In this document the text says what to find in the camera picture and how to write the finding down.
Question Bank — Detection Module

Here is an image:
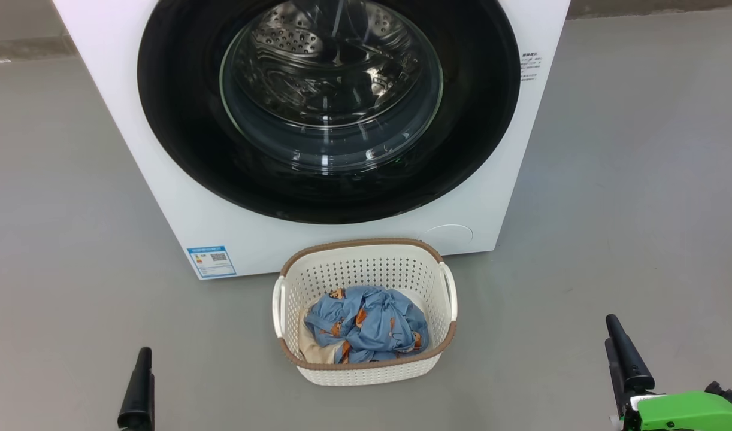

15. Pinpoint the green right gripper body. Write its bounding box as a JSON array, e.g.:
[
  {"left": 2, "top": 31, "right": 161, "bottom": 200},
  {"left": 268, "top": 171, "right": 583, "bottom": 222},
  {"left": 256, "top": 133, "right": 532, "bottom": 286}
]
[{"left": 610, "top": 391, "right": 732, "bottom": 431}]

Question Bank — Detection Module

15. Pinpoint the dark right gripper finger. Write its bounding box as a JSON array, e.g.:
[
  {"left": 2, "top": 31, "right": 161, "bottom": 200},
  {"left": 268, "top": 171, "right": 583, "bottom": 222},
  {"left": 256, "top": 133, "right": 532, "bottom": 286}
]
[
  {"left": 604, "top": 339, "right": 630, "bottom": 415},
  {"left": 606, "top": 314, "right": 655, "bottom": 394}
]

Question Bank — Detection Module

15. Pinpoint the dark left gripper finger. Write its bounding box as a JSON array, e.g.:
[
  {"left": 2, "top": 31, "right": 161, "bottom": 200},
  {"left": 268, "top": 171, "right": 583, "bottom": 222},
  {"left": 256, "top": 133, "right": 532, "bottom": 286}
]
[{"left": 117, "top": 347, "right": 155, "bottom": 431}]

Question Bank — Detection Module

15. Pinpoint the cream printed garment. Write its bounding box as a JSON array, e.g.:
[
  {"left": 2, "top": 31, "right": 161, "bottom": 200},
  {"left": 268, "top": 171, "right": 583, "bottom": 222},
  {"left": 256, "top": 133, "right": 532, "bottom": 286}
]
[{"left": 298, "top": 292, "right": 430, "bottom": 365}]

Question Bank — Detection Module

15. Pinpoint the blue cartoon print garment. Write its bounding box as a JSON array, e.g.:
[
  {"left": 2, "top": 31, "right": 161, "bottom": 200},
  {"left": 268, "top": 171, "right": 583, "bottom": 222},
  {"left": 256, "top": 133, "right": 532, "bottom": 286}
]
[{"left": 304, "top": 286, "right": 430, "bottom": 364}]

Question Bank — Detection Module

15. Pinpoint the black round glass washer door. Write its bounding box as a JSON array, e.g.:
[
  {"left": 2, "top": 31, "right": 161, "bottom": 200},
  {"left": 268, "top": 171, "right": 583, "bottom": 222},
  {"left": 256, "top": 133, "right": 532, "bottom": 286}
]
[{"left": 137, "top": 0, "right": 521, "bottom": 225}]

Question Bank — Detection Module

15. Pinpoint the white front-load washing machine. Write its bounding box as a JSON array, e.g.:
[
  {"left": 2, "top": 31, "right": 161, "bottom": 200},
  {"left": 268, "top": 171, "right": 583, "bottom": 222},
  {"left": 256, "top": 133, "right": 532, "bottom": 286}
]
[{"left": 52, "top": 0, "right": 571, "bottom": 281}]

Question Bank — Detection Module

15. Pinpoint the stainless steel washing machine drum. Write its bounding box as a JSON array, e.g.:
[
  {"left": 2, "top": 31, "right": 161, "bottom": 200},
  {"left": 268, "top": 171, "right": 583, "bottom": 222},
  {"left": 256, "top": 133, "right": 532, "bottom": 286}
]
[{"left": 220, "top": 0, "right": 444, "bottom": 174}]

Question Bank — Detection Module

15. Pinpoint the blue energy label sticker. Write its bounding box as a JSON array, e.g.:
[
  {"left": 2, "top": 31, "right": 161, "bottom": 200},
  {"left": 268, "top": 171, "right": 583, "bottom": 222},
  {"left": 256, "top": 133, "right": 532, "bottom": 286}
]
[{"left": 186, "top": 245, "right": 237, "bottom": 279}]

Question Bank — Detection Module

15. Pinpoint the round white filter cover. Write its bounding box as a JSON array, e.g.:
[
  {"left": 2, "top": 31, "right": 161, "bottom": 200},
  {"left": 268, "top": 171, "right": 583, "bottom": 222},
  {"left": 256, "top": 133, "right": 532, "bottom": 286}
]
[{"left": 422, "top": 224, "right": 474, "bottom": 255}]

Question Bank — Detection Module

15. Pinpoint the white perforated laundry basket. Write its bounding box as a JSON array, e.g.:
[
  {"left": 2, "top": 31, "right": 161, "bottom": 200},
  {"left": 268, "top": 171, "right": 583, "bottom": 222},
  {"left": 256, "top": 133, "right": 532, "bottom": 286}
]
[{"left": 272, "top": 238, "right": 458, "bottom": 387}]

